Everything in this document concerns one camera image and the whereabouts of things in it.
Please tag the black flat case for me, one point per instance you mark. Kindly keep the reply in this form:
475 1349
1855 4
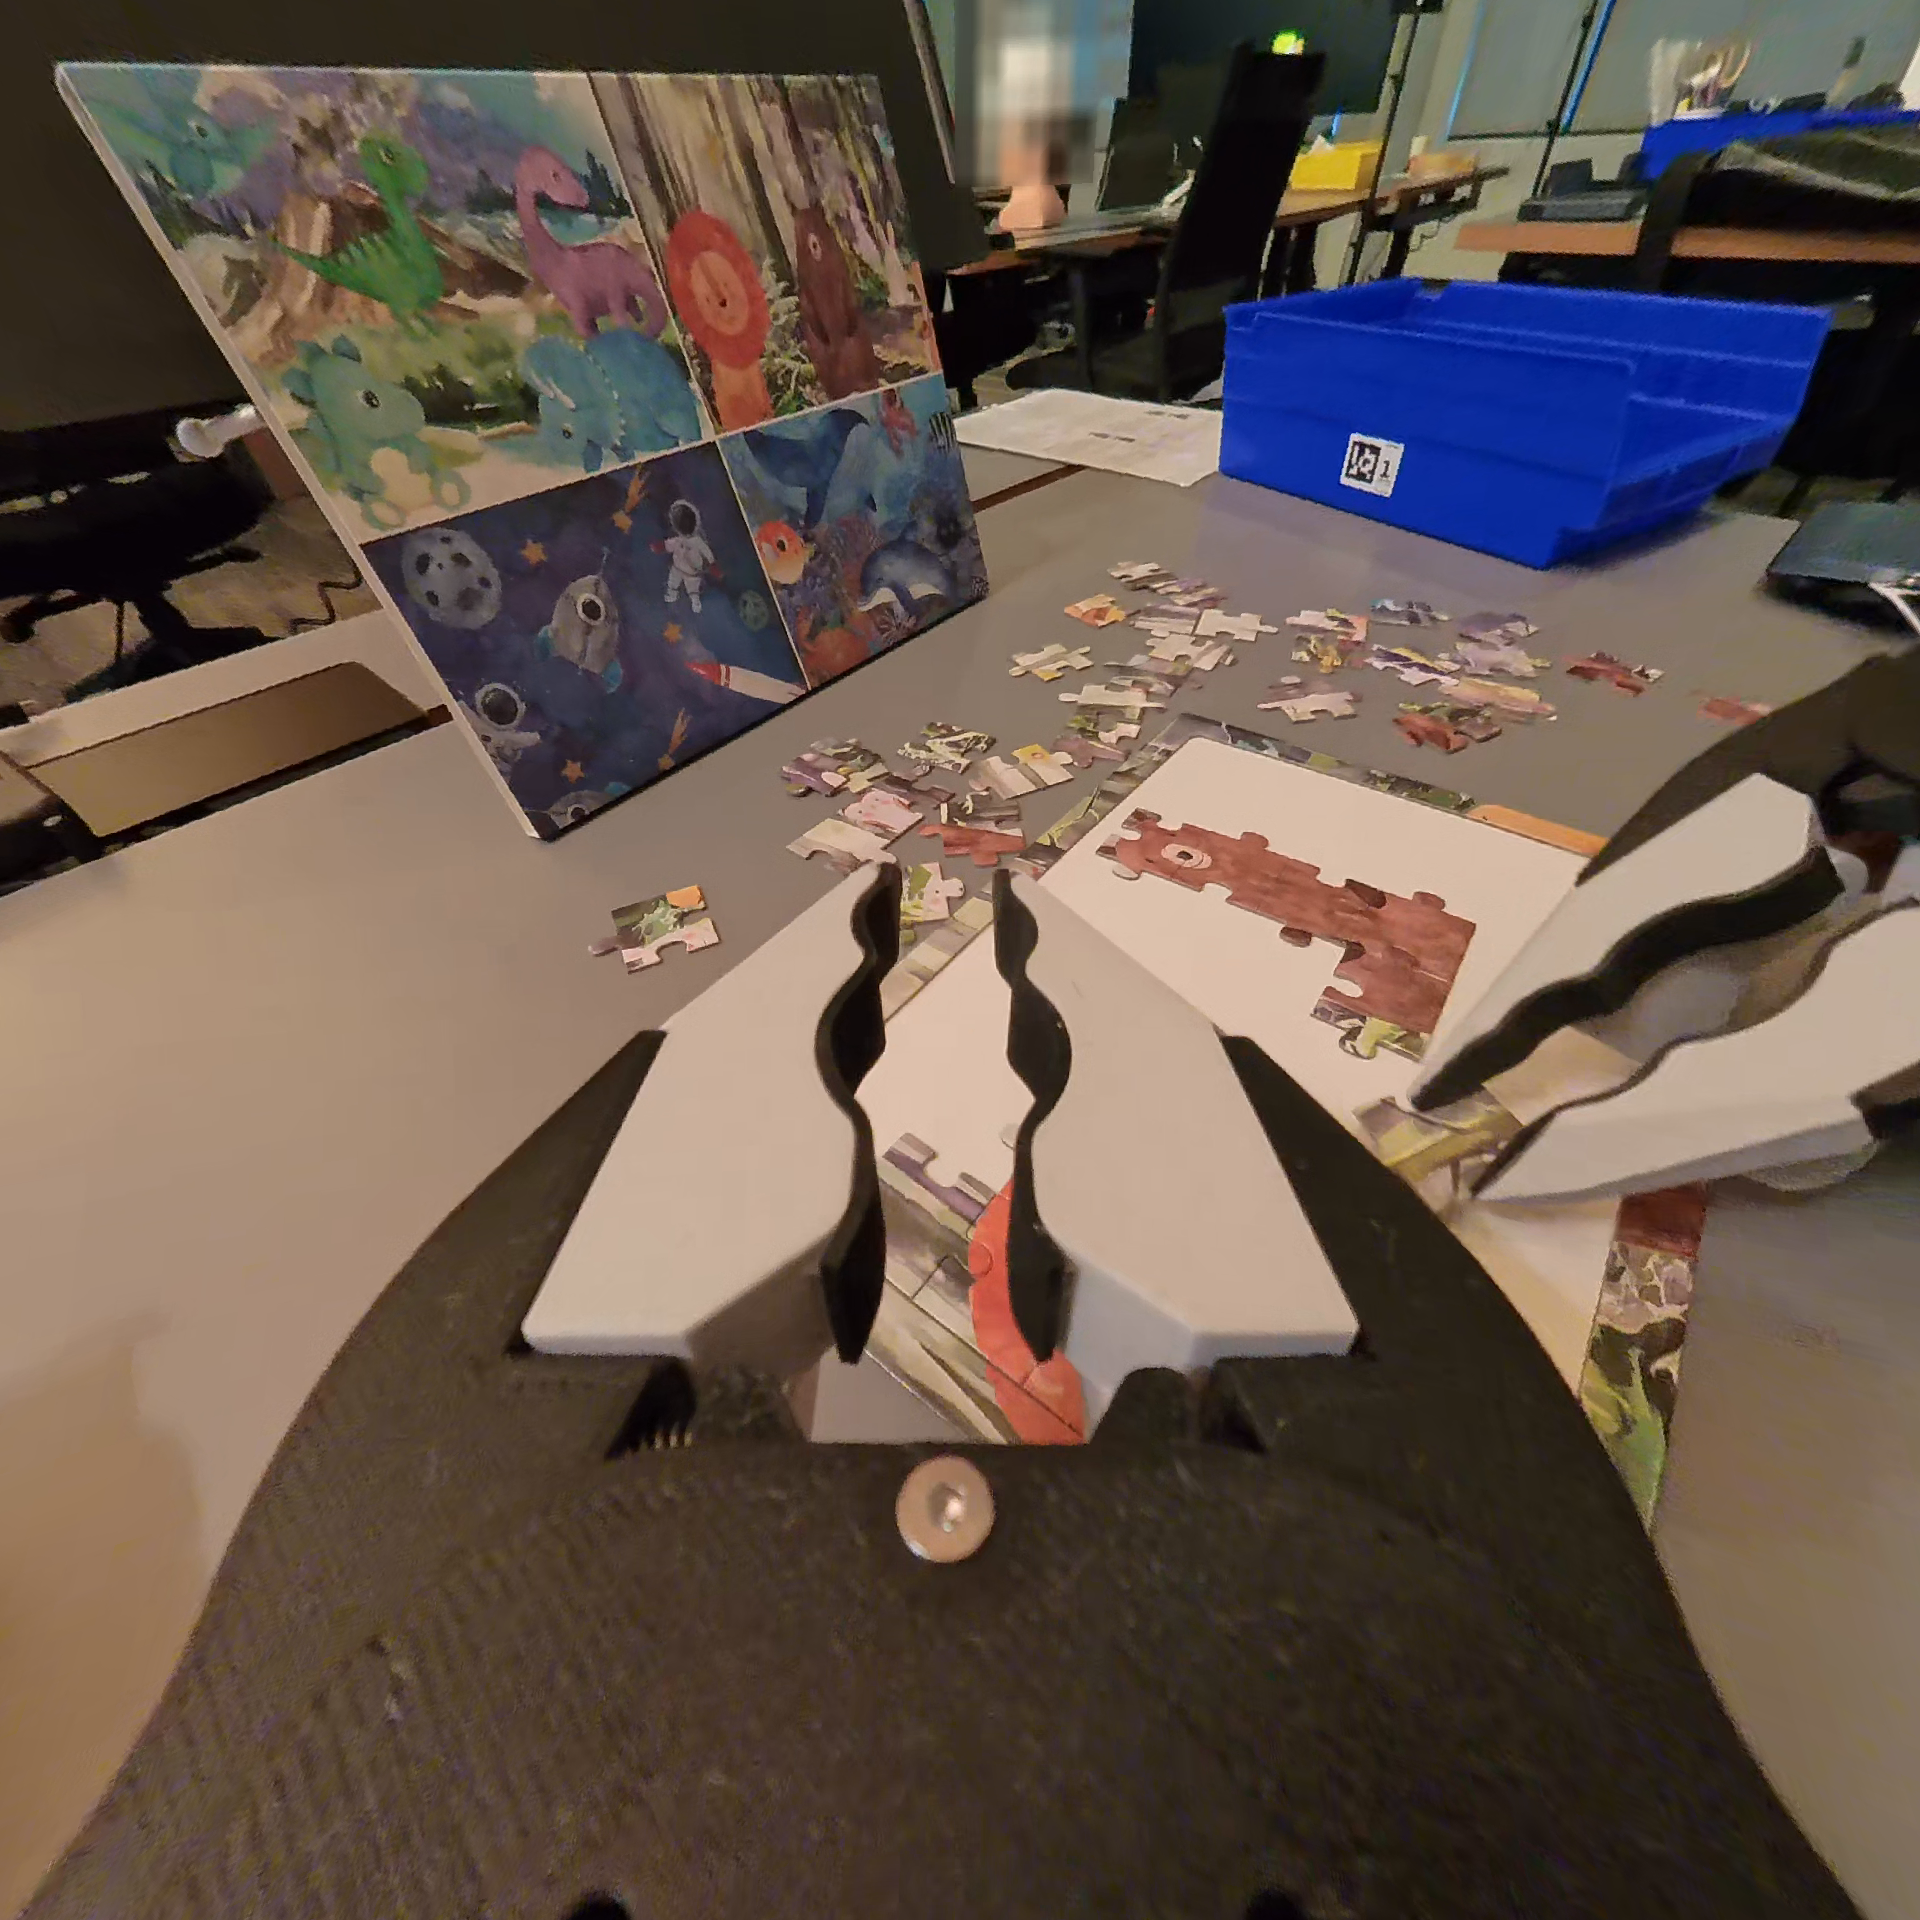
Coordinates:
1836 555

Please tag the assembled brown bear puzzle section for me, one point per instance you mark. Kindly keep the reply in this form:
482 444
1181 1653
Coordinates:
1349 946

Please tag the pile of jigsaw pieces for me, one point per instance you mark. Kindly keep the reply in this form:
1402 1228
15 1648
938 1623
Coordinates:
973 835

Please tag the illustrated puzzle box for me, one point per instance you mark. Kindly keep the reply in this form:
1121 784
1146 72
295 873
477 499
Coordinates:
524 452

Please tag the blue storage crate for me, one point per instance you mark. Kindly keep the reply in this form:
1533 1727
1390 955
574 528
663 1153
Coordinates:
1726 141

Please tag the yellow plastic bin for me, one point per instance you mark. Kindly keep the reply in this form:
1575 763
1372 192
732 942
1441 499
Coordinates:
1344 164

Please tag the jigsaw puzzle tray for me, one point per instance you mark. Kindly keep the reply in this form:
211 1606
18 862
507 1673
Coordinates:
1261 794

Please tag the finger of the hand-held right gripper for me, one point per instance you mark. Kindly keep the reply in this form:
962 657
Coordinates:
1726 1136
1650 886

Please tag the white paper sheet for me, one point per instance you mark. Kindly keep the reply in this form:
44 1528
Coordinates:
1096 435

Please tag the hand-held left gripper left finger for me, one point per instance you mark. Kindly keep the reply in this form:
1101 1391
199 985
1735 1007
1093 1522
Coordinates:
705 1188

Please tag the pale monitor stand base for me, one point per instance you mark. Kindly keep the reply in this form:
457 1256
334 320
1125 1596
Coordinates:
225 748

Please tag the black high-back office chair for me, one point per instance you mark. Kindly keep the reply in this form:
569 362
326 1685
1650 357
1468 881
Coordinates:
1215 226

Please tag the blue plastic bin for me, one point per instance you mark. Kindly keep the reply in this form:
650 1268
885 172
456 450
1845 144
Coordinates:
1499 435

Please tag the long wooden desk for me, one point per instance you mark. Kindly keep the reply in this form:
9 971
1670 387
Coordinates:
1426 185

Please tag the clear pen holder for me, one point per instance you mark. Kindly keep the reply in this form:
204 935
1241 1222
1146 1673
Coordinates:
1704 84

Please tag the dark cloth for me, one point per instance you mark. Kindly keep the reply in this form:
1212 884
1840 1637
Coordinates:
1829 182

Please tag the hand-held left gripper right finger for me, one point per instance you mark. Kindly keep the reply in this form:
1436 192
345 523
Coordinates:
1187 1199

